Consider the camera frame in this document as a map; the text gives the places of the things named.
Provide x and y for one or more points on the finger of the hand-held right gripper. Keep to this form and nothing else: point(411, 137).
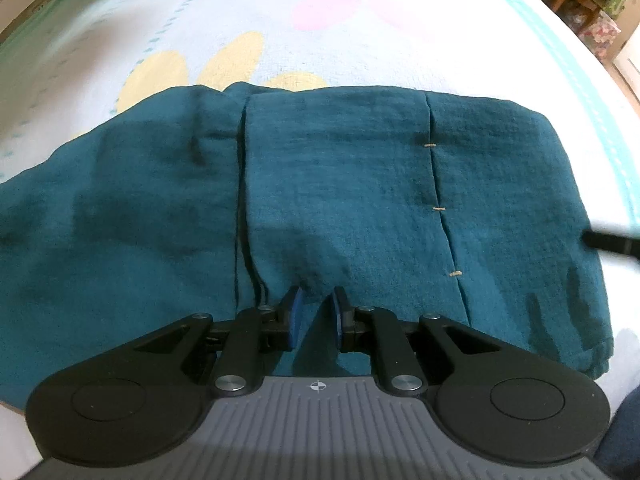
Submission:
point(612, 243)

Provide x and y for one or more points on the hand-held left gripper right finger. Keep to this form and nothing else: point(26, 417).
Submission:
point(334, 317)

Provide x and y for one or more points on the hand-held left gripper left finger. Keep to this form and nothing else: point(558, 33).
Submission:
point(296, 317)

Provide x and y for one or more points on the teal pants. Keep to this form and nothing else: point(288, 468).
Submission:
point(350, 185)

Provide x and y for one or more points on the person's right leg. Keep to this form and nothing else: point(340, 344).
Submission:
point(622, 440)

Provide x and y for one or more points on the floral box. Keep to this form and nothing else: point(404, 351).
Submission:
point(602, 32)

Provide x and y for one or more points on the floral bed sheet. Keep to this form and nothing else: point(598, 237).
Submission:
point(350, 35)

